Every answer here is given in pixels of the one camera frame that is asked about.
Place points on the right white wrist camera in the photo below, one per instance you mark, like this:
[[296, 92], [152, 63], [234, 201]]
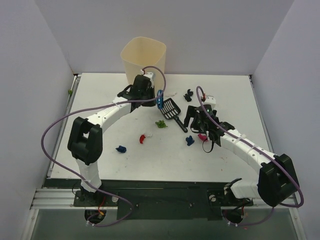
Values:
[[209, 100]]

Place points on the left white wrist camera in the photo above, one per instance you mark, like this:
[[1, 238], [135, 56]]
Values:
[[150, 75]]

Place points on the cream plastic waste bin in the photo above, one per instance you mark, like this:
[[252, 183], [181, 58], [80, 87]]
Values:
[[142, 52]]

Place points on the dark blue scrap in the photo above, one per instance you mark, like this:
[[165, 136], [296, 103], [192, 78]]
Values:
[[189, 140], [121, 149]]

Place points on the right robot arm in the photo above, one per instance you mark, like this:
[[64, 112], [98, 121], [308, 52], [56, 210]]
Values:
[[277, 178]]

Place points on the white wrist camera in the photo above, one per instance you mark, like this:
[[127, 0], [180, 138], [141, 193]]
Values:
[[150, 75], [209, 100]]

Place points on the dark blue scrap left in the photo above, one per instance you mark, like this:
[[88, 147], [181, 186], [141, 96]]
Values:
[[121, 149]]

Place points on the white paper scrap by red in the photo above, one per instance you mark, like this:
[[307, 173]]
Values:
[[148, 134]]

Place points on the white paper scrap near bin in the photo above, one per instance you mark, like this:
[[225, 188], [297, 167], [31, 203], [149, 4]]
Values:
[[170, 94]]

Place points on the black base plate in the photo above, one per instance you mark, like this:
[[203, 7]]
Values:
[[163, 200]]

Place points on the blue hand brush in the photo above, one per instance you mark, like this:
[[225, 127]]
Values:
[[160, 99]]

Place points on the black slotted dustpan scoop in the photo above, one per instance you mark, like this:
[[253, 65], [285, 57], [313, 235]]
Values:
[[171, 111]]

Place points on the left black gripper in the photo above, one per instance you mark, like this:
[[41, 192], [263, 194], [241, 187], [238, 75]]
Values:
[[152, 97]]

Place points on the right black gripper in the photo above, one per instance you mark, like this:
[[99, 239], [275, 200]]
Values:
[[194, 117]]

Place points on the dark blue scrap centre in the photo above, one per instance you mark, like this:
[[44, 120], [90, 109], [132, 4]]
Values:
[[189, 140]]

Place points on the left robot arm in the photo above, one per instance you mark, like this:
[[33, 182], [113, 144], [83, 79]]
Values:
[[86, 138]]

